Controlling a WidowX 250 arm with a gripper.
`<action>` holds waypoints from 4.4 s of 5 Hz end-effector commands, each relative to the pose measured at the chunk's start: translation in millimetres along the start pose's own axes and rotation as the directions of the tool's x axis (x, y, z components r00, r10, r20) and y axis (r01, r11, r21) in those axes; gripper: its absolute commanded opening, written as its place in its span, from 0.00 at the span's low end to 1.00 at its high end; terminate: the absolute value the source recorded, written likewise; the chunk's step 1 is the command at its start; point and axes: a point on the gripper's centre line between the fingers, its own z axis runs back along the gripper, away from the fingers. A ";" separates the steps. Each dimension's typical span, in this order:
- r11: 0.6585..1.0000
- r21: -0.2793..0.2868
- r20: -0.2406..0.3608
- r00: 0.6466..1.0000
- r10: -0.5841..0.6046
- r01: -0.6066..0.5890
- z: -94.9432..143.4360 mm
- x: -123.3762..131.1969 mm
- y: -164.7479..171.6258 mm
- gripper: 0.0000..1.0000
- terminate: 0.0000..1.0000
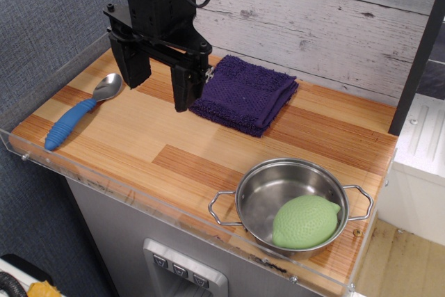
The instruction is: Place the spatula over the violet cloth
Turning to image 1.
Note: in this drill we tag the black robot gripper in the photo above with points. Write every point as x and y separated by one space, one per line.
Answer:
162 30

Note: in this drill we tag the blue handled metal spoon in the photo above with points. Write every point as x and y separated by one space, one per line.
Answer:
106 89

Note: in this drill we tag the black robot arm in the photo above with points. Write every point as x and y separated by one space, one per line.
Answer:
161 30

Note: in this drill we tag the violet folded cloth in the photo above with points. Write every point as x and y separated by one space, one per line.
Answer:
243 96

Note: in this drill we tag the grey cabinet with dispenser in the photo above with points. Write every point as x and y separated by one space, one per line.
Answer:
147 255

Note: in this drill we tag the green plastic lime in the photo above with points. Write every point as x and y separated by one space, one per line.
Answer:
305 222

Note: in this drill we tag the yellow object at corner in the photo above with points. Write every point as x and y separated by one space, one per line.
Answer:
43 289

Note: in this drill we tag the clear acrylic table guard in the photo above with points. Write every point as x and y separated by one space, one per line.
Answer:
173 179

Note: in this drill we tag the white appliance at right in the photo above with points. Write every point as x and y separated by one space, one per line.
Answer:
413 195

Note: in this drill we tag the dark right shelf post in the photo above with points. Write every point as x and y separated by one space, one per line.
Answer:
423 52

